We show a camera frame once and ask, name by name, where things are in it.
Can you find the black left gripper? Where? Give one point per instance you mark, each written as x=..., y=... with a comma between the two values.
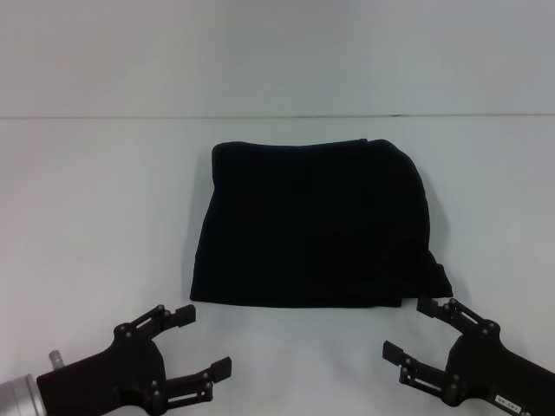
x=108, y=377

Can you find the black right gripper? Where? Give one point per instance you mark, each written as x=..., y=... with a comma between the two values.
x=498, y=372

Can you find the black shirt with FREE print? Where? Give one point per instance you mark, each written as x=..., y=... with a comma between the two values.
x=316, y=225

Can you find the silver plug connector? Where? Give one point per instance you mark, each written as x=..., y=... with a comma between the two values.
x=56, y=359

